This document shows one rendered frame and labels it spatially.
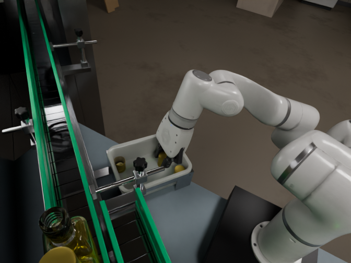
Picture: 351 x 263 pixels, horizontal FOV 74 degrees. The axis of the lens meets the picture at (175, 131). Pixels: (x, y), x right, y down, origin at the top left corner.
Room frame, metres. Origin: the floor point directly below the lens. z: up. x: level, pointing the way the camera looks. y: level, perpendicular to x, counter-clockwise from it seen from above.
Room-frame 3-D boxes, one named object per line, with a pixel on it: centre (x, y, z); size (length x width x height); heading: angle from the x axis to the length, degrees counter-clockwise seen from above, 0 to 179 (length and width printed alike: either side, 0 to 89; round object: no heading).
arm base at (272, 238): (0.25, -0.30, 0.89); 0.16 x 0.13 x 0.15; 156
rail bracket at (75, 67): (0.81, 0.44, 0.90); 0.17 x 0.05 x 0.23; 124
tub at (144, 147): (0.42, 0.06, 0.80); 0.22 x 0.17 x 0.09; 124
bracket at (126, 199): (0.26, 0.10, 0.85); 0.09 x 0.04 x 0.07; 124
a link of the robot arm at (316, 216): (0.24, -0.29, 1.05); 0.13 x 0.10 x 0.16; 47
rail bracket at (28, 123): (0.36, 0.38, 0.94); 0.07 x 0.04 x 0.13; 124
